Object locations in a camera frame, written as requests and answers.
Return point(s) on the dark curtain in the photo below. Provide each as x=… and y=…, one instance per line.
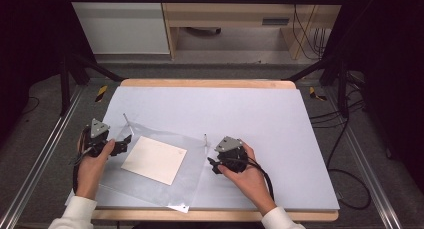
x=390, y=72
x=30, y=49

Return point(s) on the white table sheet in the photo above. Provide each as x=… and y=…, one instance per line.
x=266, y=122

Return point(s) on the clear acrylic photo frame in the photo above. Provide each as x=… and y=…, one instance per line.
x=188, y=184

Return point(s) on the person's right hand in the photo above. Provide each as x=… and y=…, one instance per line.
x=250, y=180

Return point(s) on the aluminium floor rail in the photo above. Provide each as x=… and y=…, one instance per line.
x=40, y=155
x=366, y=175

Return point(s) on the black metal stand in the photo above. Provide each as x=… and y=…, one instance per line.
x=342, y=89
x=65, y=89

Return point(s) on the black and yellow floor tape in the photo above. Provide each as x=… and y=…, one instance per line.
x=101, y=93
x=316, y=94

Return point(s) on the white cabinet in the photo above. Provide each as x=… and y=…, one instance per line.
x=123, y=29

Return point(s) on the black curved bar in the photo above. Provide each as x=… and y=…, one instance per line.
x=203, y=31

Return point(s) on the person's left hand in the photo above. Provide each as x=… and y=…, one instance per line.
x=89, y=172

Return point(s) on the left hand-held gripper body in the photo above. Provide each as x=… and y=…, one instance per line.
x=98, y=128

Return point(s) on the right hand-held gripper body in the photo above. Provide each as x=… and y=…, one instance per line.
x=230, y=145

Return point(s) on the painting picture card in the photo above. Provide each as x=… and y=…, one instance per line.
x=155, y=159

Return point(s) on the light wooden desk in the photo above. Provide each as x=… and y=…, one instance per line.
x=233, y=14

